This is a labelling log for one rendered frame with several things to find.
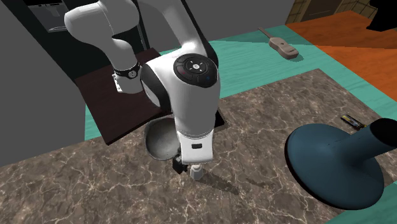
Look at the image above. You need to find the grey bowl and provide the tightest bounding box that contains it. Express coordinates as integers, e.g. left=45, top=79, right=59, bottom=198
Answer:
left=144, top=117, right=181, bottom=161

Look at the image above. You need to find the brown wooden door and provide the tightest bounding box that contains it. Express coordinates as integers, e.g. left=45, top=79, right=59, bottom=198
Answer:
left=284, top=0, right=379, bottom=25

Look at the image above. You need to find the black and yellow flat bar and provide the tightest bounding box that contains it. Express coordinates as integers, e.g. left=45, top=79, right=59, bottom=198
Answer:
left=340, top=114, right=367, bottom=130

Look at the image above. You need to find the dark teal disc-footed stand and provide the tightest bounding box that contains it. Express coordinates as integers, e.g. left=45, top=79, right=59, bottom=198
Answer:
left=284, top=117, right=397, bottom=211

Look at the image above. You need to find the knife with white handle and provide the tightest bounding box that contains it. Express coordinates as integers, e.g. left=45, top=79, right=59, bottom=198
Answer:
left=190, top=164, right=240, bottom=196

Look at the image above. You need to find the beige ukulele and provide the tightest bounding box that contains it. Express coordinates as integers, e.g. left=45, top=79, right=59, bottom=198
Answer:
left=258, top=27, right=300, bottom=60

